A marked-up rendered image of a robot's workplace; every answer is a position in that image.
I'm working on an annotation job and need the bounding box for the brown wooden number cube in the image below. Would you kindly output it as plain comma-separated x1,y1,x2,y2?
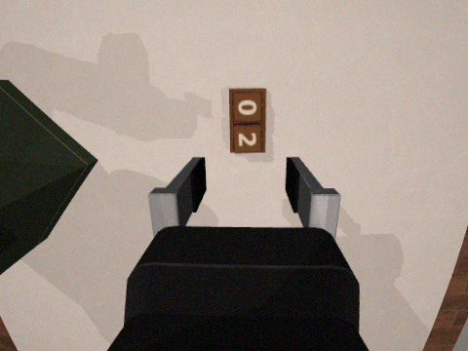
233,123,261,153
233,93,262,122

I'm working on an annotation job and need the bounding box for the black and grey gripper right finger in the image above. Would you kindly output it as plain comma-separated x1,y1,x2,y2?
285,157,341,240

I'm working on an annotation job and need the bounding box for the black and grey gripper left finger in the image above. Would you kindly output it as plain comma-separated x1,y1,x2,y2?
148,157,207,237

